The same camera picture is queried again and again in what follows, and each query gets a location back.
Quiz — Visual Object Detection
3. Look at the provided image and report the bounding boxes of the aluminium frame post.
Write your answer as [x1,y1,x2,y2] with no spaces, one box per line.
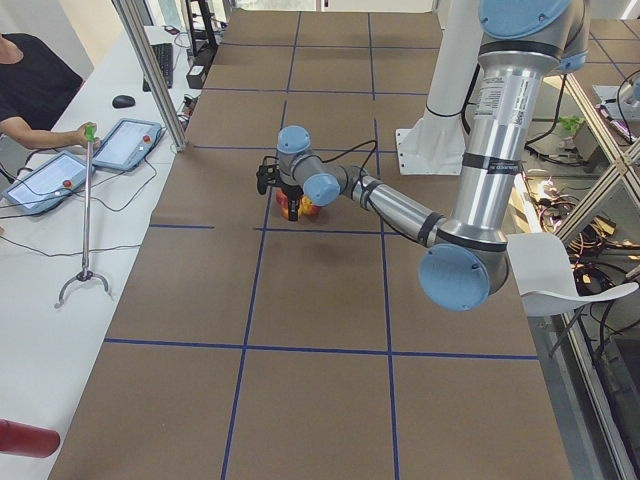
[113,0,187,152]

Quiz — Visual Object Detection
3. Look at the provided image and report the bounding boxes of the red yellow apple left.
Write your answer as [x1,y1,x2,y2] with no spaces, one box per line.
[276,189,289,220]

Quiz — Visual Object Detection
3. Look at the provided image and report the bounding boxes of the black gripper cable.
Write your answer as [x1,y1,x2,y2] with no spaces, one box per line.
[319,139,379,186]

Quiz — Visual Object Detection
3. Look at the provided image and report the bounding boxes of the black computer mouse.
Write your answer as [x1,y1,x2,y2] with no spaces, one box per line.
[111,95,136,109]

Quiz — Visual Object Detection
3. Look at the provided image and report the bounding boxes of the white plastic chair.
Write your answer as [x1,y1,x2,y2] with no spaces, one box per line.
[507,232,639,317]

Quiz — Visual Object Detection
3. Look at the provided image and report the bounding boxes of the red yellow apple front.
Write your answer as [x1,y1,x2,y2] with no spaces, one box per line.
[298,195,321,218]

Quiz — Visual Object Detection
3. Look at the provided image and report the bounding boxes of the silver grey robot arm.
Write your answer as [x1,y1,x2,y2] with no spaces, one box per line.
[256,1,590,311]

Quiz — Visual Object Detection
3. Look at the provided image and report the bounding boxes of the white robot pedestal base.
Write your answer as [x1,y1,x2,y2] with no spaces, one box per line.
[396,0,483,175]

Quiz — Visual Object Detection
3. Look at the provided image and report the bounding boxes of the person's hand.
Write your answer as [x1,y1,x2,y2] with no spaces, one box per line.
[74,122,101,149]

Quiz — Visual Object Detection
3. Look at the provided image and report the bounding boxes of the black desktop computer box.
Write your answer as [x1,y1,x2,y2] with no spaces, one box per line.
[186,65,208,90]

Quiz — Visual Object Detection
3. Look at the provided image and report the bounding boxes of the black keyboard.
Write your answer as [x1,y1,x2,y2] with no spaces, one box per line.
[151,43,174,89]

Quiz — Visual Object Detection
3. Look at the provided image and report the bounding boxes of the person in black shirt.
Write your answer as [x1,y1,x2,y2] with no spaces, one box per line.
[1,33,95,150]

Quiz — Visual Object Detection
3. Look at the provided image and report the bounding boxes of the blue teach pendant near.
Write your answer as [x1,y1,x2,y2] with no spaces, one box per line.
[2,151,87,216]

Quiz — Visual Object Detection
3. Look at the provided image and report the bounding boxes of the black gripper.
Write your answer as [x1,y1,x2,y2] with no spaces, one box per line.
[279,178,304,222]

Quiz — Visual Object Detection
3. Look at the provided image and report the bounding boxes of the red yellow apple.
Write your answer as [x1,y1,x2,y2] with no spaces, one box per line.
[276,189,289,220]
[298,195,321,218]

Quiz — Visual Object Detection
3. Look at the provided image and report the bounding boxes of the red cylinder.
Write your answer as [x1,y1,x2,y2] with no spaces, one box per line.
[0,419,61,458]

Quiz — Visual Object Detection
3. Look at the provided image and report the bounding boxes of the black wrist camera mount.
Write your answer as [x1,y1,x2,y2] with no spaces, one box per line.
[256,155,279,195]

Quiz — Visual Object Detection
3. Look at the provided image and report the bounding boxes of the green handled reacher grabber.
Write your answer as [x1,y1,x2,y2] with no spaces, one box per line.
[54,146,111,309]

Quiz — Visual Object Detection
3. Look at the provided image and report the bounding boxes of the blue teach pendant far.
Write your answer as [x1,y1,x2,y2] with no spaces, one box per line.
[92,118,163,172]

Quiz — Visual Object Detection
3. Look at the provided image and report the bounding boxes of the blue teach pendant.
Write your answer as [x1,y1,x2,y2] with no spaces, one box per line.
[2,151,87,216]
[92,118,163,172]

